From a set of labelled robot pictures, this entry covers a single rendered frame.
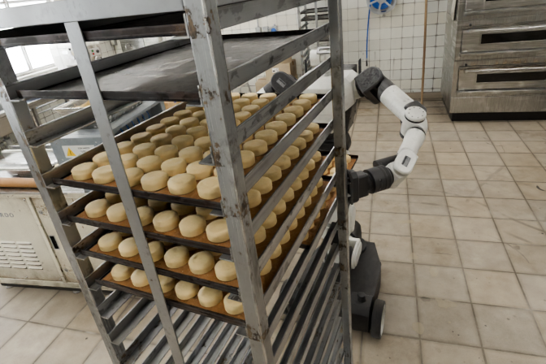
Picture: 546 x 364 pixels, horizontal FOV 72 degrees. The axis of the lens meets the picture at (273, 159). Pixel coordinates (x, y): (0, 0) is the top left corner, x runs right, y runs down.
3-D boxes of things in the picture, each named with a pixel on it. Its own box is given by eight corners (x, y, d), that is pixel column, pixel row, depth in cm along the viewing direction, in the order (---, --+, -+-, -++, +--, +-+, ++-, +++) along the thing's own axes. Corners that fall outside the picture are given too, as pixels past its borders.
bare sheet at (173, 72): (201, 41, 118) (200, 36, 117) (325, 33, 101) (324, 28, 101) (19, 97, 69) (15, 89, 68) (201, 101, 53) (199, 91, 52)
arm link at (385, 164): (377, 197, 136) (403, 188, 140) (388, 184, 127) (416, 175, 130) (362, 171, 141) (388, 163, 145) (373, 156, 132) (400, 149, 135)
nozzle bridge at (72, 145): (68, 192, 219) (47, 138, 205) (133, 143, 283) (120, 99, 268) (119, 192, 212) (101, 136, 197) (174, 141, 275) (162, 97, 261)
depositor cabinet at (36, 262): (-3, 291, 276) (-59, 192, 240) (63, 231, 339) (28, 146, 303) (155, 303, 247) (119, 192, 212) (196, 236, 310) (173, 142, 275)
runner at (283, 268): (329, 176, 124) (329, 168, 122) (338, 177, 122) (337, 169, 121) (236, 333, 72) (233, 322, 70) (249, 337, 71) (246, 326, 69)
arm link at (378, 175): (341, 197, 136) (370, 188, 140) (356, 209, 128) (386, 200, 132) (340, 165, 131) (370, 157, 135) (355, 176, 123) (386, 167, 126)
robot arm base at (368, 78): (367, 108, 175) (365, 87, 179) (395, 99, 168) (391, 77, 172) (354, 96, 163) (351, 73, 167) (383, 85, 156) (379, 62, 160)
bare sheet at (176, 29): (195, 10, 114) (194, 4, 113) (322, -3, 98) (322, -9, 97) (-2, 47, 65) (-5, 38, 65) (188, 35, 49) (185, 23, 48)
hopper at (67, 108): (61, 132, 211) (52, 109, 205) (116, 102, 260) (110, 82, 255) (106, 131, 205) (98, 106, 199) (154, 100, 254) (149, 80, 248)
